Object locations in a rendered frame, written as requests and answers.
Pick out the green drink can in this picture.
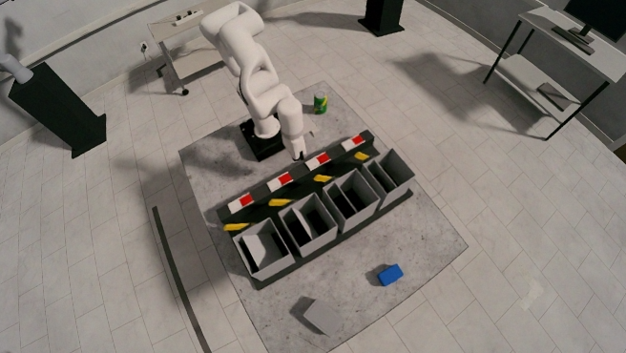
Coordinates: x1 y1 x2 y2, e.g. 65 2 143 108
314 91 327 114

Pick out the blue plastic box with latch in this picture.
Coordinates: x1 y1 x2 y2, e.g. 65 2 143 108
377 263 404 287

